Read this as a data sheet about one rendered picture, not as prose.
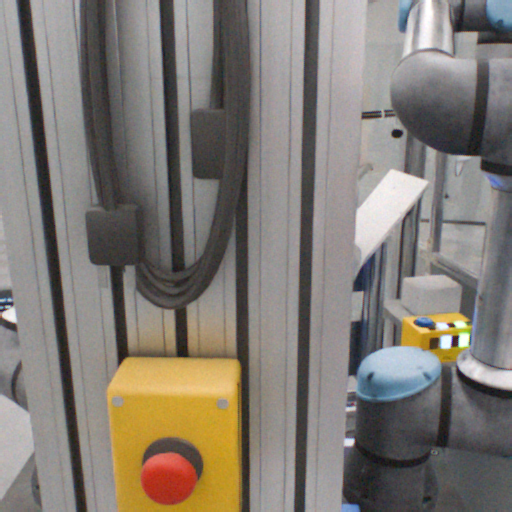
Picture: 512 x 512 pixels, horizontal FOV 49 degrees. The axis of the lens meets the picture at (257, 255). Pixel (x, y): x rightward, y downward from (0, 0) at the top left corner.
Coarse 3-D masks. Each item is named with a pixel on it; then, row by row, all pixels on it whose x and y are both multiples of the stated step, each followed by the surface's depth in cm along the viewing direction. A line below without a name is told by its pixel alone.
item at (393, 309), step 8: (384, 304) 210; (392, 304) 210; (400, 304) 210; (384, 312) 208; (392, 312) 203; (400, 312) 203; (408, 312) 203; (392, 320) 202; (400, 320) 196; (400, 328) 196
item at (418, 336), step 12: (408, 324) 143; (408, 336) 144; (420, 336) 138; (432, 336) 138; (444, 336) 139; (420, 348) 138; (444, 348) 140; (456, 348) 141; (468, 348) 141; (444, 360) 141; (456, 360) 142
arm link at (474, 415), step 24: (480, 72) 65; (504, 72) 64; (480, 96) 64; (504, 96) 63; (480, 120) 65; (504, 120) 64; (480, 144) 67; (504, 144) 66; (480, 168) 71; (504, 168) 67; (504, 192) 69; (504, 216) 70; (504, 240) 70; (480, 264) 76; (504, 264) 71; (480, 288) 75; (504, 288) 72; (480, 312) 75; (504, 312) 72; (480, 336) 76; (504, 336) 73; (480, 360) 76; (504, 360) 74; (456, 384) 79; (480, 384) 75; (504, 384) 74; (456, 408) 77; (480, 408) 76; (504, 408) 75; (456, 432) 78; (480, 432) 77; (504, 432) 76; (504, 456) 78
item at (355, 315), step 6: (354, 312) 208; (354, 318) 203; (384, 318) 203; (354, 324) 201; (384, 324) 204; (354, 330) 202; (354, 336) 202; (354, 342) 203; (354, 348) 204; (354, 354) 205; (348, 360) 205; (354, 360) 205; (348, 366) 206; (354, 366) 206; (348, 372) 206; (354, 372) 207
